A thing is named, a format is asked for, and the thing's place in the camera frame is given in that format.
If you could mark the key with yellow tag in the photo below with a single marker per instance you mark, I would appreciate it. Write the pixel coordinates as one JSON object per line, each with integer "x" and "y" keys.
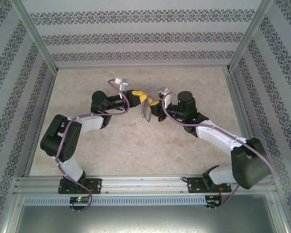
{"x": 149, "y": 97}

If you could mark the steel key holder with rings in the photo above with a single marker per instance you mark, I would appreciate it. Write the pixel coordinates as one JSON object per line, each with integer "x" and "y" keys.
{"x": 148, "y": 116}

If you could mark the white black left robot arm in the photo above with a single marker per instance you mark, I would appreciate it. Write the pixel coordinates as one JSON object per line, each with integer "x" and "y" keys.
{"x": 92, "y": 122}

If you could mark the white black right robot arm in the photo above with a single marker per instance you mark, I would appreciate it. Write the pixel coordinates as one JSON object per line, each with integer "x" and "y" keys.
{"x": 215, "y": 136}

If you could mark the small circuit board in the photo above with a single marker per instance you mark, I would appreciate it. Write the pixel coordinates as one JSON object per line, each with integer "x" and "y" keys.
{"x": 80, "y": 199}
{"x": 212, "y": 201}

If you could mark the grey metal panel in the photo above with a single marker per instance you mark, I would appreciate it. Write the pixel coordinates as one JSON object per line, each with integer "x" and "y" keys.
{"x": 145, "y": 221}

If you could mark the aluminium table side rail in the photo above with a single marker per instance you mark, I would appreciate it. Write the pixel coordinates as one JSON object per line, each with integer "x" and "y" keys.
{"x": 237, "y": 97}
{"x": 46, "y": 97}

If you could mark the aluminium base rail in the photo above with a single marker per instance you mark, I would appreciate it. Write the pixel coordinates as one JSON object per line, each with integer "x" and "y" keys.
{"x": 140, "y": 185}

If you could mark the aluminium frame post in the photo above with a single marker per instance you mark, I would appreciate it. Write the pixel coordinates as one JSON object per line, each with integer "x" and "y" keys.
{"x": 247, "y": 36}
{"x": 36, "y": 36}

